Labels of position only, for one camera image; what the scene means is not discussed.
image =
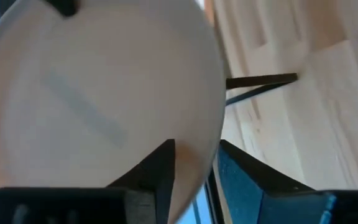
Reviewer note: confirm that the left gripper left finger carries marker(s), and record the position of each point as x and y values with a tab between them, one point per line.
154	177

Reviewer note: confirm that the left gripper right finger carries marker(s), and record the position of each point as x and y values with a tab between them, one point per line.
244	193

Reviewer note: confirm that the cream plate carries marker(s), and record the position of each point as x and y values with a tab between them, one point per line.
104	77

